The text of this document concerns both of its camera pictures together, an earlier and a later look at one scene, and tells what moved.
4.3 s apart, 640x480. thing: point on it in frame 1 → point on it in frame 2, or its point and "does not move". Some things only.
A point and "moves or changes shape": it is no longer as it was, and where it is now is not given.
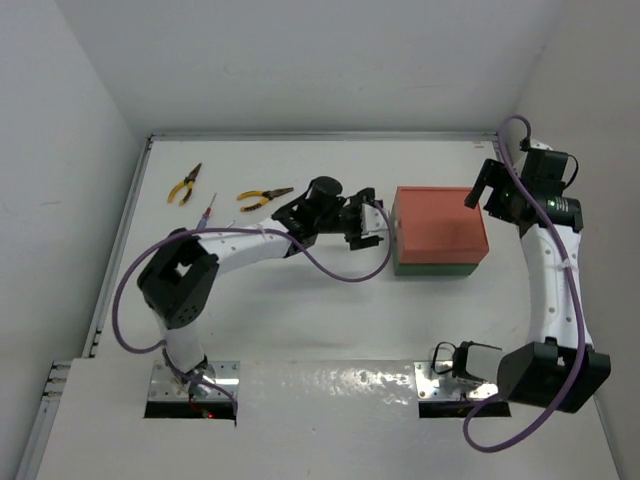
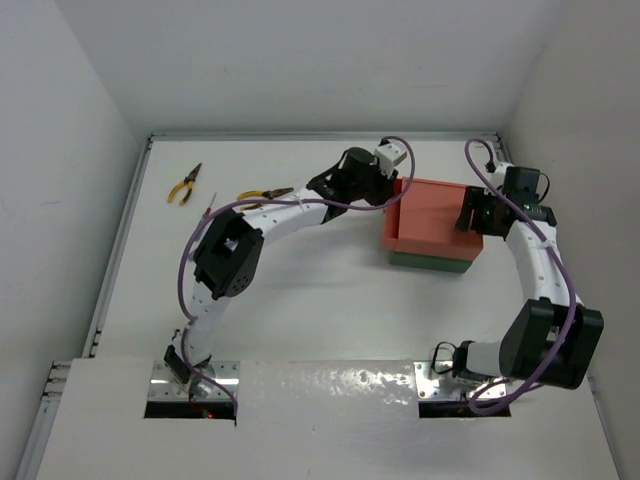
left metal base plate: [164, 386] does not move
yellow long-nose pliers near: [267, 196] does not move
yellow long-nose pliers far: [190, 179] does not move
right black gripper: [496, 174] → [479, 197]
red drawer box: [435, 233] moves or changes shape
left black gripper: [355, 203] → [385, 186]
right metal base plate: [432, 386] does not move
